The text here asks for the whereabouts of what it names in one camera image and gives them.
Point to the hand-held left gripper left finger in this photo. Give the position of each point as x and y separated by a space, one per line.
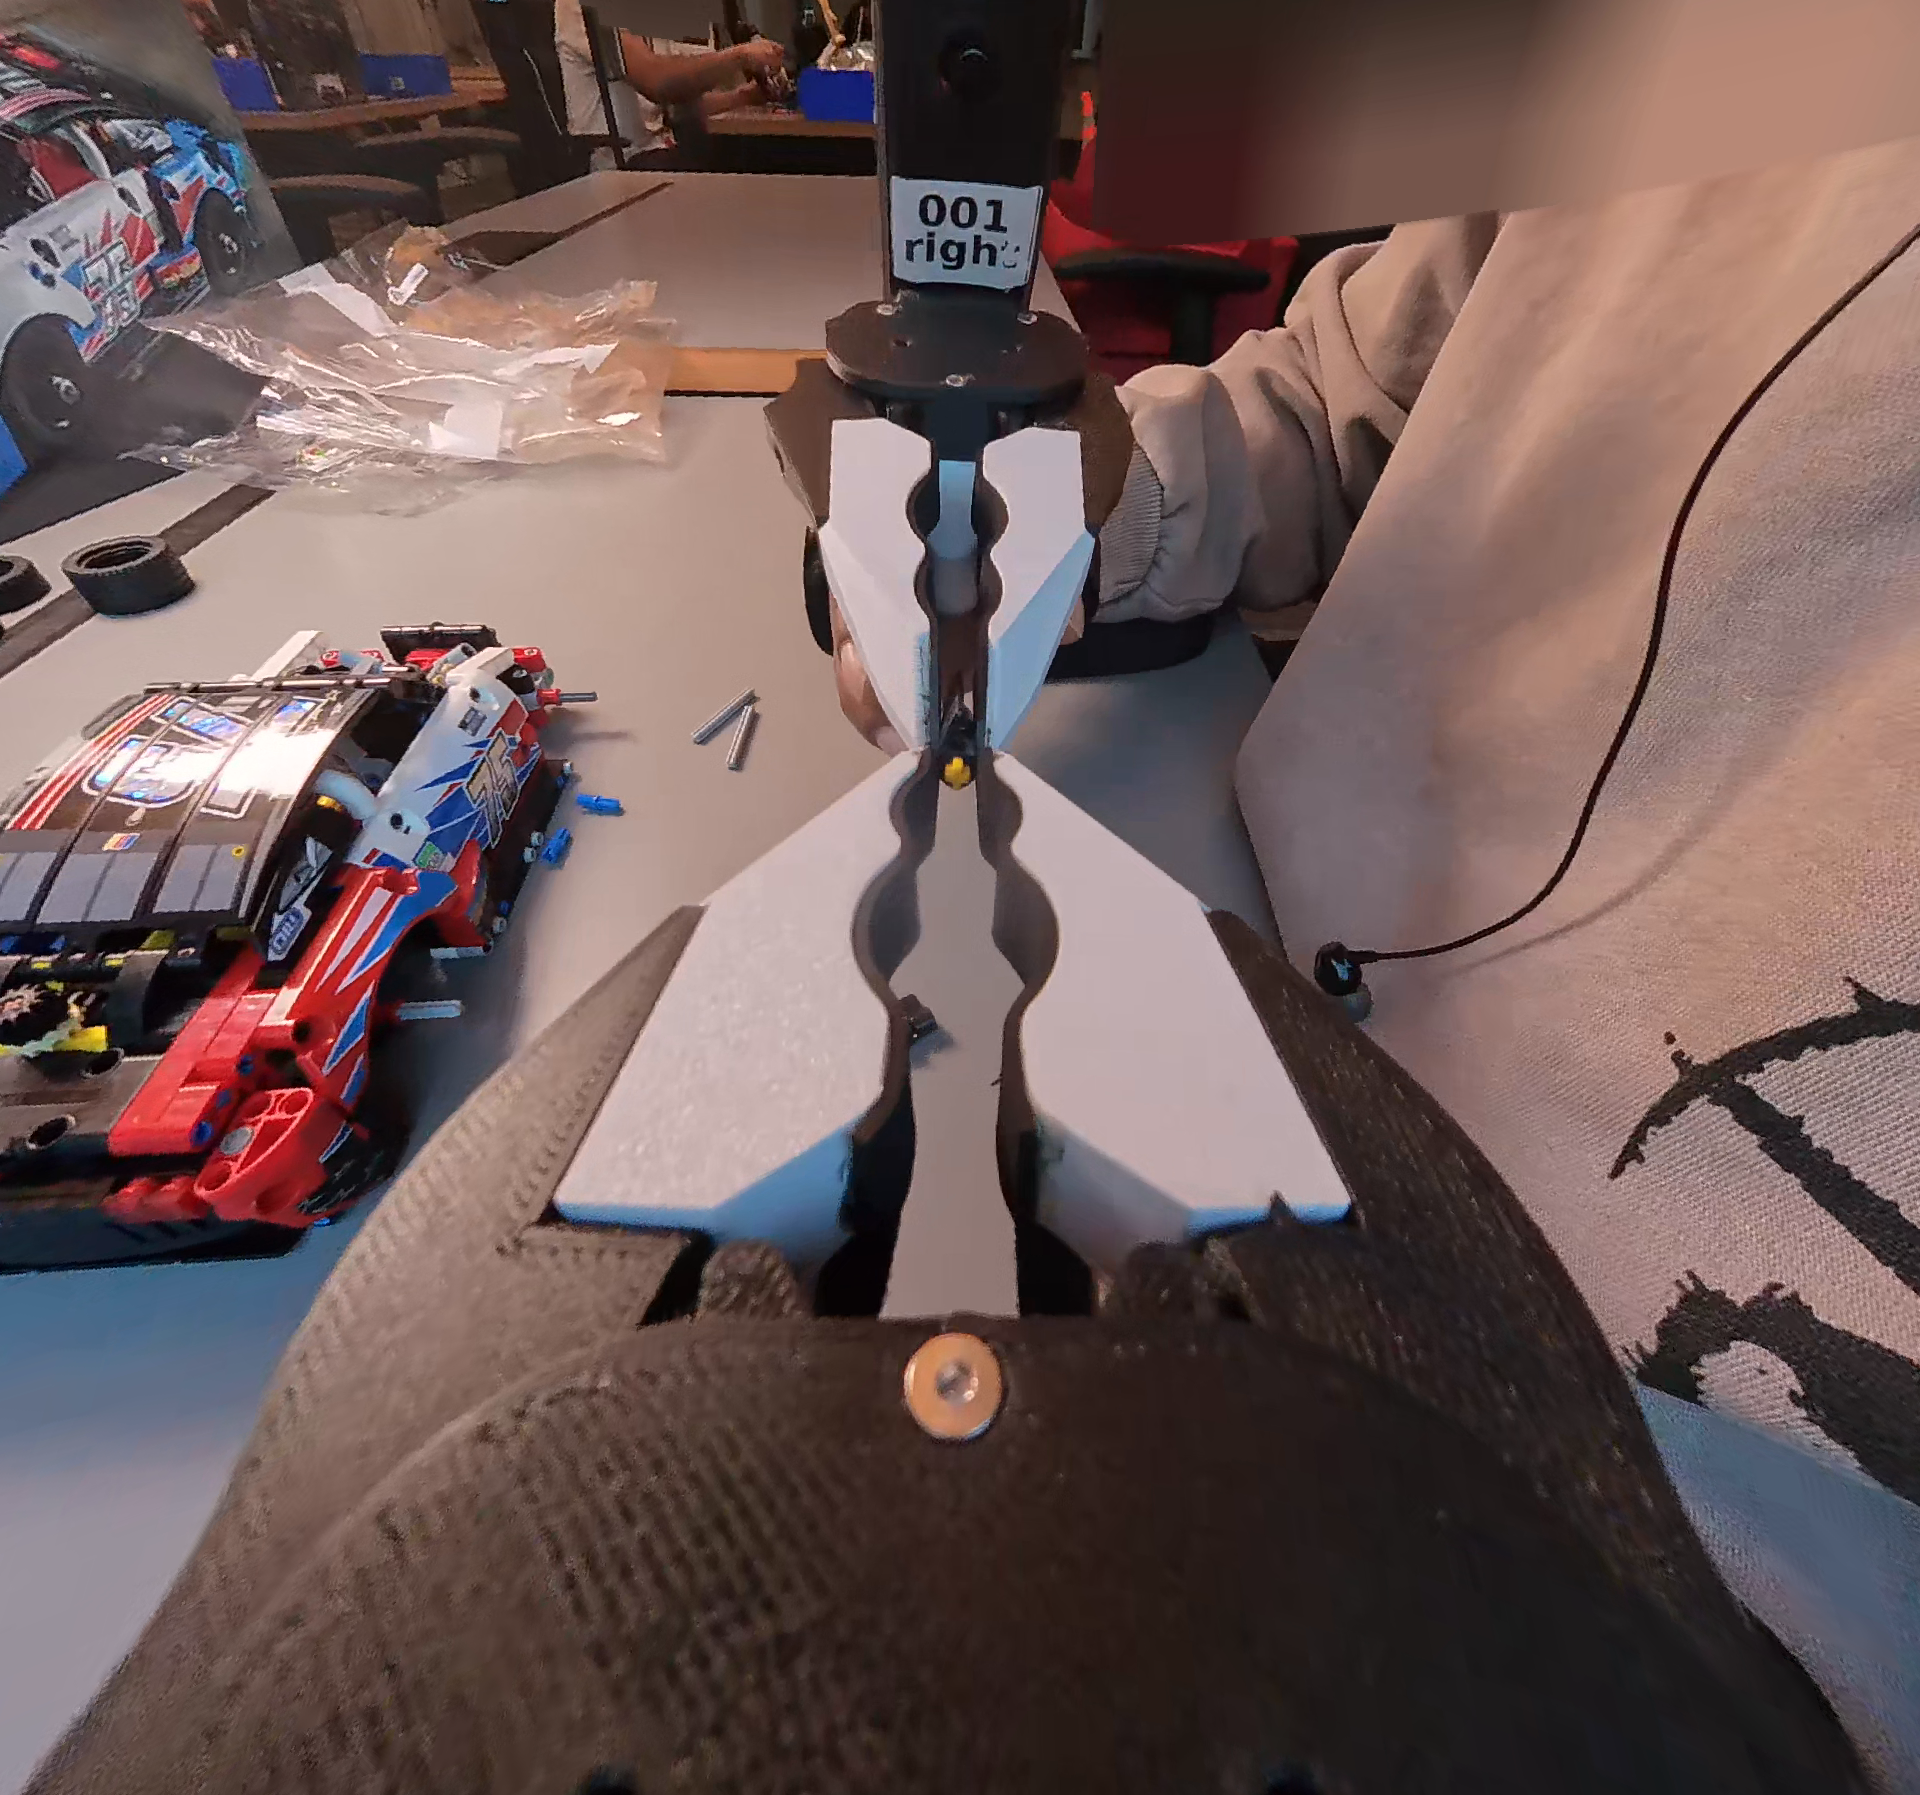
735 1059

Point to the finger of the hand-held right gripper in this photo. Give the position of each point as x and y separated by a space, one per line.
1043 550
870 533

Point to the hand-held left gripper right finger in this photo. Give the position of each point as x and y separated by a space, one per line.
1169 1074

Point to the black lego connector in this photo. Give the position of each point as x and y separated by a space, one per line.
941 774

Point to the person's right forearm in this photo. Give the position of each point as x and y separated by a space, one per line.
1275 443

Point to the small black lego piece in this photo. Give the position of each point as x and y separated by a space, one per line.
918 1025

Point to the grey lego axle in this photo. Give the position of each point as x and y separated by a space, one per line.
739 742

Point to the red white blue lego car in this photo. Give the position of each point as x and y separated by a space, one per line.
302 1015

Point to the black lego tire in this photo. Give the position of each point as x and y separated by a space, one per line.
129 575
18 583

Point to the printed lego set box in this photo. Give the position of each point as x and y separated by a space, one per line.
122 205

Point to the person's right hand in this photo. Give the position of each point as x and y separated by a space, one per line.
867 692

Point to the blue storage bin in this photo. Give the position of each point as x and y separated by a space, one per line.
245 82
835 95
407 75

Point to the grey metal axle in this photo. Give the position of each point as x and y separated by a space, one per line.
725 715

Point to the red gaming chair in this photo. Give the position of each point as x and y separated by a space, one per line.
1154 272

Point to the clear plastic bag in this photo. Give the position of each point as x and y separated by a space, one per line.
391 268
449 386

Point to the black office chair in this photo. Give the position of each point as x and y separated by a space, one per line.
520 70
376 183

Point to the person's beige hoodie torso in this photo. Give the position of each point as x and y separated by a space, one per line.
1576 700

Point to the wooden table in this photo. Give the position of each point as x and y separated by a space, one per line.
376 107

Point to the light blue cloth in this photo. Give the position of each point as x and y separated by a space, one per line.
1801 1570

